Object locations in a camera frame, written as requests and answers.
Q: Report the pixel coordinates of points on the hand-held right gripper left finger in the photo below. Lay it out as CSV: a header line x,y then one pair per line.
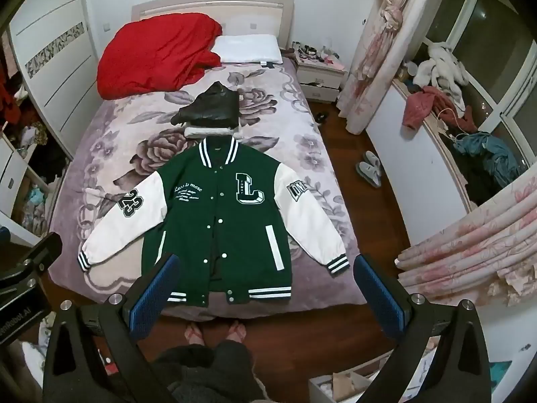
x,y
153,298

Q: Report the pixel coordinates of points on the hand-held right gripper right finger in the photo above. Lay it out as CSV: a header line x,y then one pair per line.
x,y
379,298

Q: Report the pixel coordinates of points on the green and white varsity jacket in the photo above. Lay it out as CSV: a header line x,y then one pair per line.
x,y
201,218

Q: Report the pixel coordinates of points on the pile of hanging clothes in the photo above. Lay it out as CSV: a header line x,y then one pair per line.
x,y
16,105

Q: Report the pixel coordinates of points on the person's left foot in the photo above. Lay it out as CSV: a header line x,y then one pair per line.
x,y
195,333

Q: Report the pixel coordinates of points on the person's foot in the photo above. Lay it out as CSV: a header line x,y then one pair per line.
x,y
195,333
235,331

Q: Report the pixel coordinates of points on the person's right foot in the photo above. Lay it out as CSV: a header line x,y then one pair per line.
x,y
235,331

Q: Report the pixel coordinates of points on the open cardboard box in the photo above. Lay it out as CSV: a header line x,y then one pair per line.
x,y
348,382

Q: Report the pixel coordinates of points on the person's dark clothing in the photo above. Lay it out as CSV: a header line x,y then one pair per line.
x,y
209,373

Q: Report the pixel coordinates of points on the white drawer unit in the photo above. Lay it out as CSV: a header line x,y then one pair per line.
x,y
16,184

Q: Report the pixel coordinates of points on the loose pink floral curtain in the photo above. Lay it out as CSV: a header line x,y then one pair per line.
x,y
470,252

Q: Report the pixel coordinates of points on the grey slipper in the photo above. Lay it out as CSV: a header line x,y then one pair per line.
x,y
369,176
373,159

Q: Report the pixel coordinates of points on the white window ledge cabinet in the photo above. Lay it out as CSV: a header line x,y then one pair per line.
x,y
411,163

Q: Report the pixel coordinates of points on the purple floral bed blanket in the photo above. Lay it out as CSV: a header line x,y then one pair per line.
x,y
293,151

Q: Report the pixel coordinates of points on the teal garment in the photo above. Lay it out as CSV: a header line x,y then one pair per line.
x,y
491,155

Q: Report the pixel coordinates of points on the black shoe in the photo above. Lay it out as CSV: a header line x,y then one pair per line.
x,y
322,117

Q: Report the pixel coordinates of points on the red garment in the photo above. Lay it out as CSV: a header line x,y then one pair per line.
x,y
419,107

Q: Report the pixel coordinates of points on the black folded jacket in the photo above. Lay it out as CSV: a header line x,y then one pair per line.
x,y
209,107

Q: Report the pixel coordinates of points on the white nightstand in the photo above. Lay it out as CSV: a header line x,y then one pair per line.
x,y
321,79

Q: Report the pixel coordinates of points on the white wardrobe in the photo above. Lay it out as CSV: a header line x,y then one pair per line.
x,y
63,63

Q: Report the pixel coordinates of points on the white fluffy garment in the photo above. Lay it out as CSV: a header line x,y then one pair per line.
x,y
440,67

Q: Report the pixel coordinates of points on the red duvet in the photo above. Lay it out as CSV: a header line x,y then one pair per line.
x,y
159,54

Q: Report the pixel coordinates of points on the tied pink floral curtain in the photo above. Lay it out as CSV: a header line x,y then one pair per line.
x,y
390,50

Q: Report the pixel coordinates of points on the clutter of small toiletries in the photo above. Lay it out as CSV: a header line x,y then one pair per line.
x,y
314,52

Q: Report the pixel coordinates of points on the white pillow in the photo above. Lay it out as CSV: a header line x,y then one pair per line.
x,y
247,48

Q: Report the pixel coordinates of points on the window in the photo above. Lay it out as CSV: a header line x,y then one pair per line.
x,y
495,37

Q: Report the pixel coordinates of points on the beige bed headboard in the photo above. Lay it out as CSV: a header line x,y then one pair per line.
x,y
251,14

